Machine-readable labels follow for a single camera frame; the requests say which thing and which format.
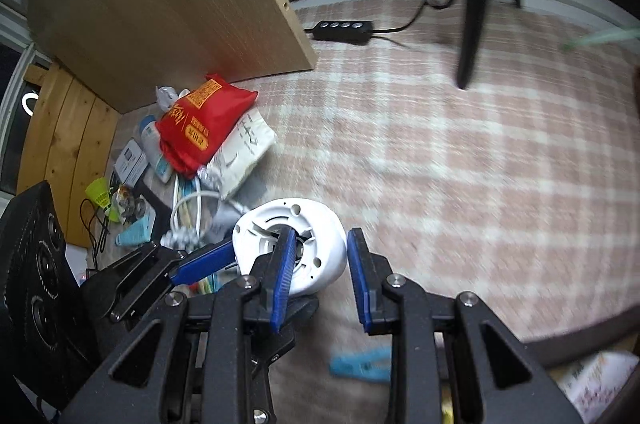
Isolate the black storage box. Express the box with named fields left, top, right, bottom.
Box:
left=515, top=304, right=640, bottom=424

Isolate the red bag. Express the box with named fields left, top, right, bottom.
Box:
left=156, top=74, right=259, bottom=180

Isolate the teal packet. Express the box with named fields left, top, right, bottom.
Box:
left=115, top=211, right=157, bottom=248

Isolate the blue clip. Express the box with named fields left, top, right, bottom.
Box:
left=329, top=348, right=392, bottom=386

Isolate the white cable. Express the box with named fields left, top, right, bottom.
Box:
left=170, top=188, right=252, bottom=251

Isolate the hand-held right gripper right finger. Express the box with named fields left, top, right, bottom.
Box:
left=347, top=227, right=586, bottom=424

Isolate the small white blue box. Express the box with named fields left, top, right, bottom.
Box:
left=113, top=139, right=150, bottom=186

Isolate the white round device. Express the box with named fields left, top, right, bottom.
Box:
left=232, top=199, right=347, bottom=296

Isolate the white tube blue label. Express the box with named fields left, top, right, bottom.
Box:
left=140, top=116, right=174, bottom=183

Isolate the yellow-green shuttlecock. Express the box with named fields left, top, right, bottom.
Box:
left=84, top=177, right=124, bottom=223

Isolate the wooden board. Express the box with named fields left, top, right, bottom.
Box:
left=25, top=0, right=318, bottom=116

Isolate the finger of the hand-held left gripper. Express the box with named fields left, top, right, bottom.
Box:
left=259, top=295, right=322, bottom=378
left=107, top=240, right=236, bottom=324

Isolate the white bag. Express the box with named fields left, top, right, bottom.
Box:
left=202, top=106, right=279, bottom=201

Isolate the black power cable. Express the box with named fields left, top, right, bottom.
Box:
left=372, top=0, right=453, bottom=36

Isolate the thin black cable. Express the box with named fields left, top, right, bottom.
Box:
left=79, top=199, right=109, bottom=266

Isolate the white printed box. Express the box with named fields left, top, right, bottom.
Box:
left=554, top=350, right=640, bottom=424

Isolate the clear plastic wrapper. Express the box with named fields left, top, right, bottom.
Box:
left=154, top=85, right=192, bottom=113

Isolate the pine slat panel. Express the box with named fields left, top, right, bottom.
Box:
left=17, top=64, right=121, bottom=248

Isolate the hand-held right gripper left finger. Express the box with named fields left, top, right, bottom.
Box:
left=60, top=226, right=301, bottom=424

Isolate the black power strip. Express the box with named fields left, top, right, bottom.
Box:
left=310, top=20, right=377, bottom=43

